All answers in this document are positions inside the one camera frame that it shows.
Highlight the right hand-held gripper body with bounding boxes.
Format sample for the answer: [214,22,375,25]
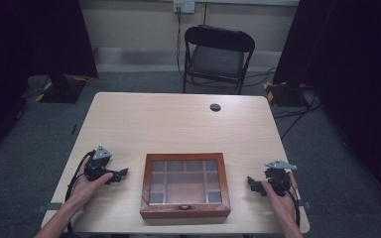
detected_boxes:
[259,160,298,197]

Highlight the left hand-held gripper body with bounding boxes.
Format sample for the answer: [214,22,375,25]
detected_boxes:
[83,145,117,185]

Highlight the wooden box with glass lid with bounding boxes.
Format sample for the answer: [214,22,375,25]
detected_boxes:
[139,152,232,220]

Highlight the person's right hand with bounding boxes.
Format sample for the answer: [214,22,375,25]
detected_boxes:
[261,173,300,229]

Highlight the person's left hand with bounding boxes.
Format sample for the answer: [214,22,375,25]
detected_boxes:
[66,157,114,212]

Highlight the black stand base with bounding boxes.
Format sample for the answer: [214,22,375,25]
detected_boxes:
[263,80,309,108]
[35,74,89,104]

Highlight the black curtain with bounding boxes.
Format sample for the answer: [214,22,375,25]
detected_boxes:
[273,0,381,212]
[0,0,99,167]

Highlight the black folding chair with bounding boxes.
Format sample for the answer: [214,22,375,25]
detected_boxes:
[182,25,256,95]

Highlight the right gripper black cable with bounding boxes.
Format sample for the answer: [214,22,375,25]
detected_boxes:
[277,178,302,229]

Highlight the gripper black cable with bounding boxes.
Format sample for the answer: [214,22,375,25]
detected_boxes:
[277,178,302,229]
[64,150,97,234]

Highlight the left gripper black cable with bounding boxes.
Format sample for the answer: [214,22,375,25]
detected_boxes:
[64,150,97,234]

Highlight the black floor cables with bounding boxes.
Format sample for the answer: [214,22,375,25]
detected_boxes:
[244,65,322,141]

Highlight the black power cable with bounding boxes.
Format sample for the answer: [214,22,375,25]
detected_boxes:
[176,6,185,80]

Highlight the white wall socket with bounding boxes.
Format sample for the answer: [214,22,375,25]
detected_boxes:
[173,0,196,15]

